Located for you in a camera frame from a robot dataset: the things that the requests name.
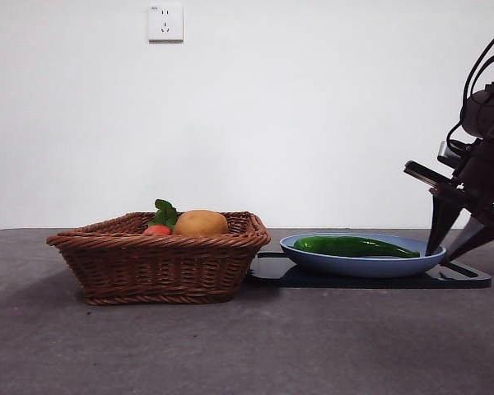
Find green pepper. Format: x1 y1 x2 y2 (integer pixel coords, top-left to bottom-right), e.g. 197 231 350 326
292 235 421 259

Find blue round plate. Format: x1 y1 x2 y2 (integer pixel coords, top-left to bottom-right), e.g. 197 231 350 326
279 233 447 279

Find black flat tray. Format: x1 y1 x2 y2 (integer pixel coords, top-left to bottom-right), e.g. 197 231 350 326
245 251 492 290

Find yellow-brown potato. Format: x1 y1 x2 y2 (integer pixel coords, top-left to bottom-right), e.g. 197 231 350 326
172 209 229 238

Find orange carrot with green leaves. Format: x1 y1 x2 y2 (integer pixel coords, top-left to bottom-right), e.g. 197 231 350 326
142 198 179 236

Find brown wicker basket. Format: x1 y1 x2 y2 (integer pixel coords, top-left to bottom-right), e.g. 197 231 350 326
45 211 272 306

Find pale grey camera box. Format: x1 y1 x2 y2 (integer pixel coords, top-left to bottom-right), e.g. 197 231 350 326
436 141 459 166

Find black cable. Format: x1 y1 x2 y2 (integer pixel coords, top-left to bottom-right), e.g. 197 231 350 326
463 22 494 109

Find white wall socket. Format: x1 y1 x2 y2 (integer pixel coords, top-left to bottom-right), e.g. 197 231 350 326
148 3 185 44

